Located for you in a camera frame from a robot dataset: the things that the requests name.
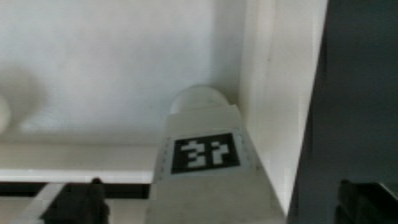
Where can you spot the white square table top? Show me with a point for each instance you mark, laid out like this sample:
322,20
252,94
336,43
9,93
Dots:
100,58

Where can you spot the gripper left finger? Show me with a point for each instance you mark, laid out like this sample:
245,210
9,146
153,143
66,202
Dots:
68,204

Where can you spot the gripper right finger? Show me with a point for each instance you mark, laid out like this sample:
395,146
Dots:
366,203

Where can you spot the white U-shaped fence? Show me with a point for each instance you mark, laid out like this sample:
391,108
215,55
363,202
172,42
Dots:
126,209

